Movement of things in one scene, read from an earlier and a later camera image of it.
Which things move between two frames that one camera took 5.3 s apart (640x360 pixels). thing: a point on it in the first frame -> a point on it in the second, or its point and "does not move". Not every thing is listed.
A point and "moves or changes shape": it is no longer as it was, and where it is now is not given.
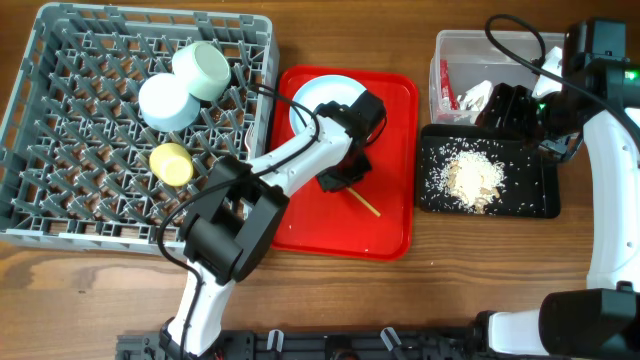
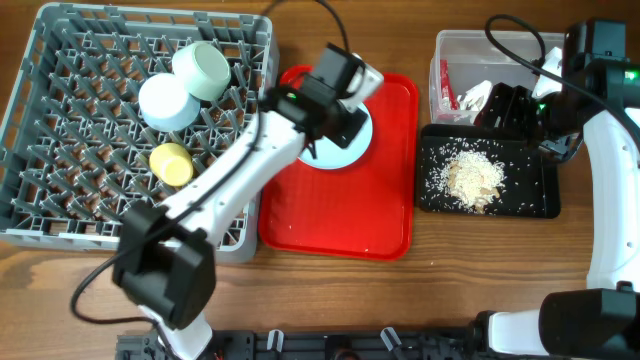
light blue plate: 318,91 moves or changes shape
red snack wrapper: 446,87 does not move
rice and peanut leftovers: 473,179 does not move
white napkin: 476,98 does not move
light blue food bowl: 165,104 does not move
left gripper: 327,182 -> 352,122
